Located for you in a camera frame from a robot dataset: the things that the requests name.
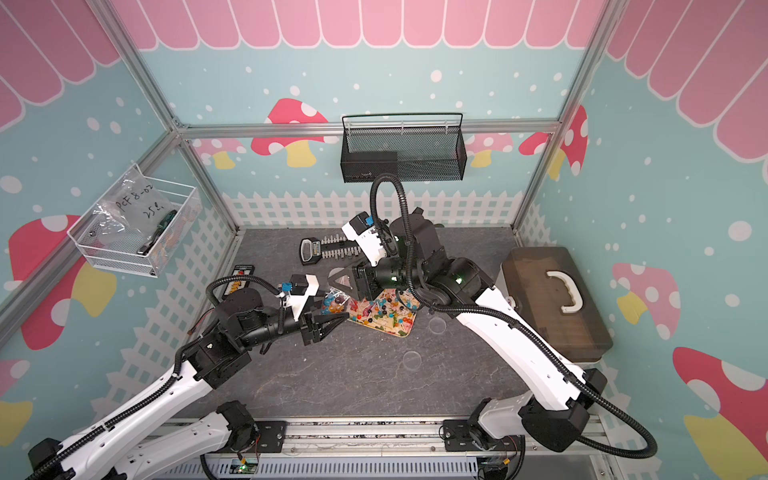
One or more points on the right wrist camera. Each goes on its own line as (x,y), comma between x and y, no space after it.
(361,230)

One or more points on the clear candy jar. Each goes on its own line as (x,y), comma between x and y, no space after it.
(335,302)

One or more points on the black socket holder rail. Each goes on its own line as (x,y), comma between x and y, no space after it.
(312,250)

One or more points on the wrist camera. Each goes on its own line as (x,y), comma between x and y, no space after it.
(361,230)
(296,292)

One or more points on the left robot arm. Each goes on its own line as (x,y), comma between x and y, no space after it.
(198,367)

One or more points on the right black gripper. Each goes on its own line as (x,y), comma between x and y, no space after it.
(360,273)

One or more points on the clear plastic zip bag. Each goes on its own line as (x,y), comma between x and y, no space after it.
(130,210)

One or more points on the white wire basket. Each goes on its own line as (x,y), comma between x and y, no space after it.
(121,256)

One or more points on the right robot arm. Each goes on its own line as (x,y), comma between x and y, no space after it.
(403,252)

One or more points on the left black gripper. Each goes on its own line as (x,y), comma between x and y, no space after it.
(308,329)

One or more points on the pile of lollipops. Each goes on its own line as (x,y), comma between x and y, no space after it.
(387,312)

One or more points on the floral rectangular tray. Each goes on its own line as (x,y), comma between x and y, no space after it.
(390,312)

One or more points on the black wire mesh basket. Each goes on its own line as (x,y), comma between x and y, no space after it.
(430,146)

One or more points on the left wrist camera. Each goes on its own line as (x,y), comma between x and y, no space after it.
(296,292)

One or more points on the brown plastic toolbox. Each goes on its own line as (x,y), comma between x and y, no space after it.
(545,287)

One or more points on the black box in basket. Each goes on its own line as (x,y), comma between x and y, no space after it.
(365,166)

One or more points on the green tool in basket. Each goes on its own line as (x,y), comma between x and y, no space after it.
(145,248)

